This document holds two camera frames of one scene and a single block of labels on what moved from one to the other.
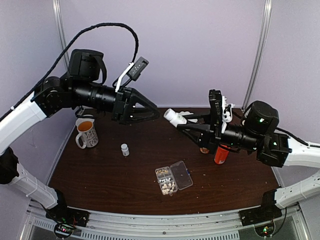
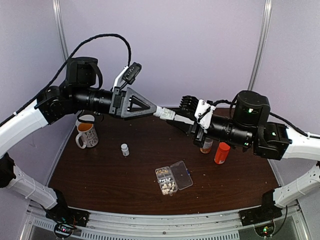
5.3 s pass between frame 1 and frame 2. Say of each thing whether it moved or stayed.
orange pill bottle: stayed
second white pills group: stayed
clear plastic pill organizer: stayed
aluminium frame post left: stayed
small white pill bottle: moved
